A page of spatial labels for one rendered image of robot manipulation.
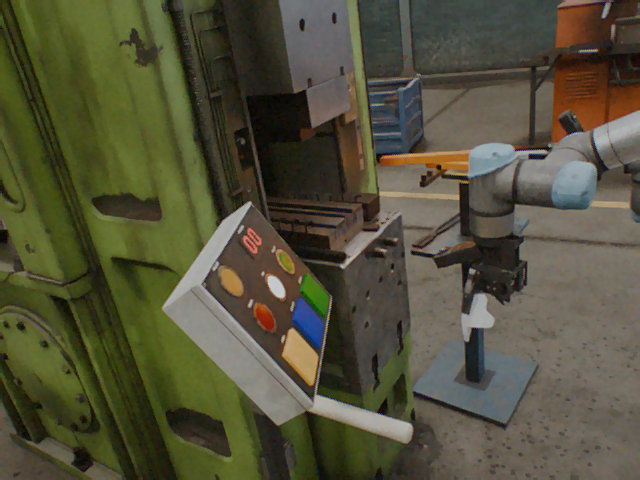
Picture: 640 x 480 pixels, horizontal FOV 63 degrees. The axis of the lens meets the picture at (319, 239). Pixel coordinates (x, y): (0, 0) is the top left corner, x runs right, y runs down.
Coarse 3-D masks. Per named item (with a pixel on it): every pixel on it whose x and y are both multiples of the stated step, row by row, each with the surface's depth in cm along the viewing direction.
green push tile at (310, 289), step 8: (304, 280) 106; (312, 280) 109; (304, 288) 103; (312, 288) 107; (320, 288) 110; (304, 296) 103; (312, 296) 104; (320, 296) 108; (312, 304) 104; (320, 304) 105; (320, 312) 104
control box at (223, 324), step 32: (224, 224) 104; (256, 224) 103; (224, 256) 87; (256, 256) 96; (288, 256) 107; (192, 288) 77; (224, 288) 81; (256, 288) 90; (288, 288) 99; (192, 320) 80; (224, 320) 79; (256, 320) 84; (288, 320) 93; (224, 352) 82; (256, 352) 81; (320, 352) 96; (256, 384) 84; (288, 384) 83; (288, 416) 86
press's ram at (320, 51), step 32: (256, 0) 115; (288, 0) 115; (320, 0) 125; (256, 32) 119; (288, 32) 116; (320, 32) 127; (256, 64) 122; (288, 64) 118; (320, 64) 128; (352, 64) 141
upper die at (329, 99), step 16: (336, 80) 135; (256, 96) 133; (272, 96) 130; (288, 96) 128; (304, 96) 125; (320, 96) 130; (336, 96) 136; (256, 112) 135; (272, 112) 132; (288, 112) 130; (304, 112) 127; (320, 112) 130; (336, 112) 137; (256, 128) 137; (272, 128) 134; (288, 128) 132; (304, 128) 129
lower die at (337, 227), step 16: (272, 208) 160; (288, 208) 157; (352, 208) 150; (272, 224) 153; (288, 224) 151; (304, 224) 149; (320, 224) 146; (336, 224) 144; (352, 224) 151; (288, 240) 148; (304, 240) 145; (320, 240) 142; (336, 240) 144
